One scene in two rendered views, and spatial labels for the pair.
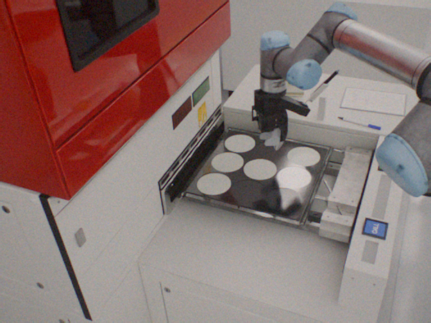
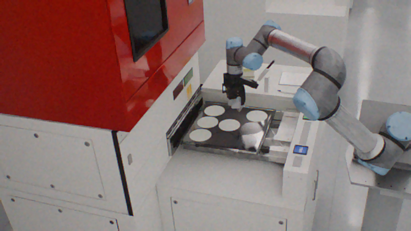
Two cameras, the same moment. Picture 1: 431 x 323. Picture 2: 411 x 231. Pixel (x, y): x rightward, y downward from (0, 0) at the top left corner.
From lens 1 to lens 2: 0.70 m
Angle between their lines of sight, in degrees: 6
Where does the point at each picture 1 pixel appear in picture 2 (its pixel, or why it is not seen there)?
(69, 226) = (125, 151)
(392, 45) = (298, 43)
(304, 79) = (252, 64)
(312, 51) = (256, 47)
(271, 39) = (232, 42)
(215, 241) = (204, 169)
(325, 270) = (274, 180)
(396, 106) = not seen: hidden behind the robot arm
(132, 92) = (156, 74)
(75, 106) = (133, 80)
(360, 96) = (292, 76)
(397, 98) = not seen: hidden behind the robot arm
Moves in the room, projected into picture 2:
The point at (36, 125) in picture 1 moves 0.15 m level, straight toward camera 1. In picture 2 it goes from (117, 90) to (135, 109)
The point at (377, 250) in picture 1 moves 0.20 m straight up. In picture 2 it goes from (301, 160) to (304, 118)
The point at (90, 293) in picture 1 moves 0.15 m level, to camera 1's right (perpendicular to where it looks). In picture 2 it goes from (133, 196) to (172, 191)
